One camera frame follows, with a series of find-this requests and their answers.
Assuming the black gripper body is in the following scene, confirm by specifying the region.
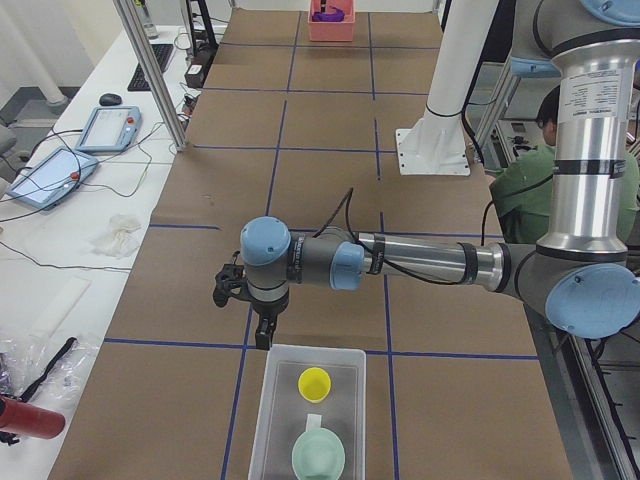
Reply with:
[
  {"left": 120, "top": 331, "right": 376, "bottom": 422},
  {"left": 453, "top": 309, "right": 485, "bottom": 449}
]
[{"left": 251, "top": 295, "right": 289, "bottom": 330}]

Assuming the purple cloth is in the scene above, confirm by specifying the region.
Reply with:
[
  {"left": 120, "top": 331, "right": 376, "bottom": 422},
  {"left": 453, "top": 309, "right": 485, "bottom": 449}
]
[{"left": 311, "top": 6, "right": 345, "bottom": 23}]

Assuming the yellow plastic cup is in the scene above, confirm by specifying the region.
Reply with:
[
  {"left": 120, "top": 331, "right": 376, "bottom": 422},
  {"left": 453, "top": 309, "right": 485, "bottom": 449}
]
[{"left": 297, "top": 367, "right": 332, "bottom": 403}]

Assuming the mint green bowl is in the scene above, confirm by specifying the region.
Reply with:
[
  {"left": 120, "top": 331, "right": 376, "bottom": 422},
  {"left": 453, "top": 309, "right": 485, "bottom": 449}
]
[{"left": 291, "top": 428, "right": 346, "bottom": 479}]

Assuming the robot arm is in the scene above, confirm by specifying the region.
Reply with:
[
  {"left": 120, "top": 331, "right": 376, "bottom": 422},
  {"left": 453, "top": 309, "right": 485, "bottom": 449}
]
[{"left": 216, "top": 1, "right": 639, "bottom": 350}]

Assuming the black power box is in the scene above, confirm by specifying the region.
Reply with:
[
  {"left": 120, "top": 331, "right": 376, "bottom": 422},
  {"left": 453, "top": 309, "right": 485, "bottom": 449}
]
[{"left": 184, "top": 64, "right": 205, "bottom": 89}]

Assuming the pink plastic bin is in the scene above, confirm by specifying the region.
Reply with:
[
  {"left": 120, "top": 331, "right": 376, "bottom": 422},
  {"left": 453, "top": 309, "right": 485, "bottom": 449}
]
[{"left": 307, "top": 0, "right": 355, "bottom": 42}]

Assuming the clear plastic bin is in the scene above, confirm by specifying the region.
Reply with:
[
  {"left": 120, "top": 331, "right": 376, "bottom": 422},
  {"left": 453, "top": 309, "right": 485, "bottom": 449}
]
[{"left": 248, "top": 344, "right": 366, "bottom": 479}]

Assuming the crumpled white tissue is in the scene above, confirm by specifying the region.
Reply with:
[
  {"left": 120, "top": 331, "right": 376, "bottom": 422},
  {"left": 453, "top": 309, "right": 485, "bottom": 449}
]
[{"left": 90, "top": 214, "right": 141, "bottom": 259}]

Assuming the black keyboard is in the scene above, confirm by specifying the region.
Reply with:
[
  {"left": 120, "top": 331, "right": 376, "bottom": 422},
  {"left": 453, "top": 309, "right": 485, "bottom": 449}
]
[{"left": 127, "top": 43, "right": 175, "bottom": 92}]

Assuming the white flat plastic strip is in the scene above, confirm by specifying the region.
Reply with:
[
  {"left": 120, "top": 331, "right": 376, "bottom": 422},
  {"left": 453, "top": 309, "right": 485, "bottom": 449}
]
[{"left": 29, "top": 276, "right": 91, "bottom": 337}]

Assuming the black computer mouse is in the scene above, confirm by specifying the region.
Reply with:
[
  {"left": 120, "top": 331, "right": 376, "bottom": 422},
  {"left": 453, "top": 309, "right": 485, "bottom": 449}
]
[{"left": 99, "top": 93, "right": 123, "bottom": 107}]

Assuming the far teach pendant tablet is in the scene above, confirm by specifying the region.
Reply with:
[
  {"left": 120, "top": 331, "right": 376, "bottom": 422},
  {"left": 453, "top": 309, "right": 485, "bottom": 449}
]
[{"left": 75, "top": 106, "right": 141, "bottom": 155}]

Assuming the teach pendant tablet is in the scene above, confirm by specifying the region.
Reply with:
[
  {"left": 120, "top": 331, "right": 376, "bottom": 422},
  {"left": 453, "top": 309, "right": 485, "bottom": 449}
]
[
  {"left": 75, "top": 106, "right": 141, "bottom": 155},
  {"left": 6, "top": 147, "right": 98, "bottom": 210}
]

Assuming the clear plastic bag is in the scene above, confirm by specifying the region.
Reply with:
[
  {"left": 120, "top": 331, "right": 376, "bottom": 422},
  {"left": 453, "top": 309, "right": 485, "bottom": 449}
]
[{"left": 1, "top": 336, "right": 100, "bottom": 409}]

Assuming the near teach pendant tablet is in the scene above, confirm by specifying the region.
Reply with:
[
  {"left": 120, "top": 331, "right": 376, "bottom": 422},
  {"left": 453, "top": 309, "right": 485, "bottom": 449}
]
[{"left": 6, "top": 147, "right": 98, "bottom": 210}]

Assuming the red cylinder bottle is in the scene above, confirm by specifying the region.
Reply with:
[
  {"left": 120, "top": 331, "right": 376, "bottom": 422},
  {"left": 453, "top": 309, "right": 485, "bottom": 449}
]
[{"left": 1, "top": 396, "right": 66, "bottom": 439}]

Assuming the person in green shirt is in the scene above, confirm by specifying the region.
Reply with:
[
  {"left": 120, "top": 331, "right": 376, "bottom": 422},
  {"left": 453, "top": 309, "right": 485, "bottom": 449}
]
[{"left": 488, "top": 84, "right": 640, "bottom": 246}]

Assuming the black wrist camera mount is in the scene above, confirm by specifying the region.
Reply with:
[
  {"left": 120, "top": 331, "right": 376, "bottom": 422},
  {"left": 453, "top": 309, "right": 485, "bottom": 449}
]
[{"left": 212, "top": 251, "right": 250, "bottom": 308}]

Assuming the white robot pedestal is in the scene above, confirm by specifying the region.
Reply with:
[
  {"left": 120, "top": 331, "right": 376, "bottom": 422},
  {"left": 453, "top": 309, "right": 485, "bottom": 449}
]
[{"left": 396, "top": 0, "right": 499, "bottom": 176}]

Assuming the black strap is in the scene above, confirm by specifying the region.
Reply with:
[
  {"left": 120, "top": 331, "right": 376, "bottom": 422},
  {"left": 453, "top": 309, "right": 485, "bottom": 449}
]
[{"left": 19, "top": 336, "right": 78, "bottom": 403}]

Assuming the aluminium frame post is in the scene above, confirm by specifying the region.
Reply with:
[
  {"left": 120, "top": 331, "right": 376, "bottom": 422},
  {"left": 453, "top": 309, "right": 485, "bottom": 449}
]
[{"left": 113, "top": 0, "right": 187, "bottom": 152}]

